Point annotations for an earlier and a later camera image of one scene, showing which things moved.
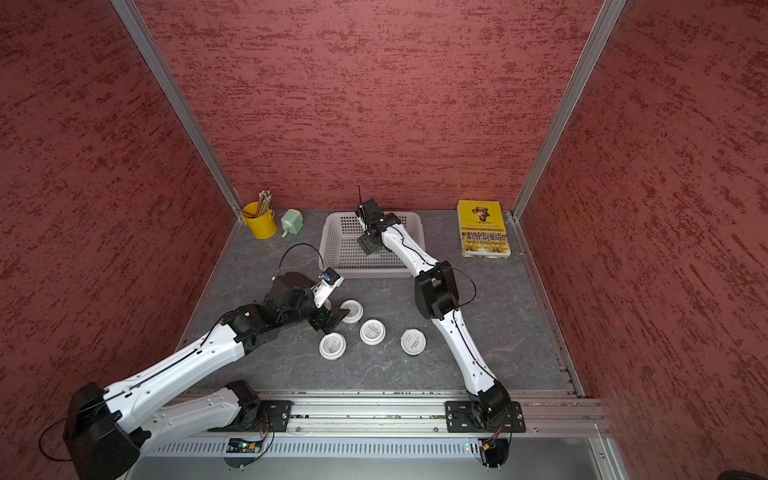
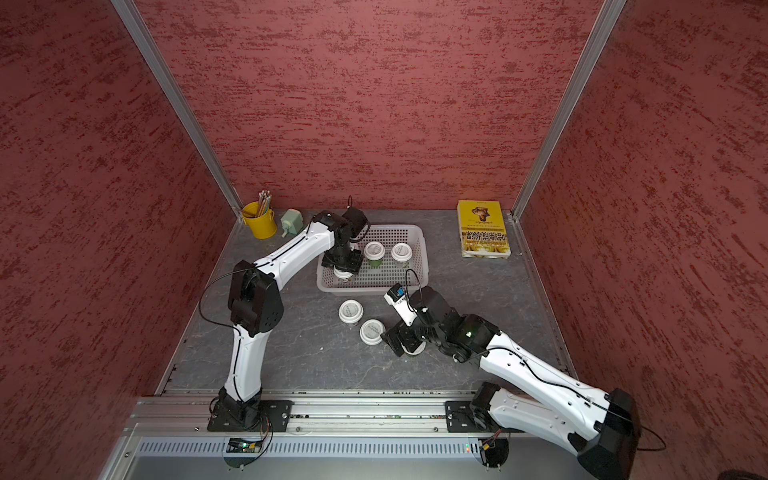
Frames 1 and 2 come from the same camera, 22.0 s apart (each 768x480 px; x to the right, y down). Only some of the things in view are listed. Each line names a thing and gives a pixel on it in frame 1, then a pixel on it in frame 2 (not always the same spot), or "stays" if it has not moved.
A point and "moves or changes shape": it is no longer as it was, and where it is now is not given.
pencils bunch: [265, 198] stays
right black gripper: [369, 243] → [403, 331]
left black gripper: [319, 321] → [353, 264]
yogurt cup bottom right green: [413, 341] stays
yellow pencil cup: [264, 226] stays
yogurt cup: [372, 332] stays
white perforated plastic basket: [340, 250] moves or changes shape
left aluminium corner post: [142, 36] stays
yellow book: [482, 229] stays
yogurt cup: [356, 311] → [343, 274]
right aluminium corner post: [605, 22] stays
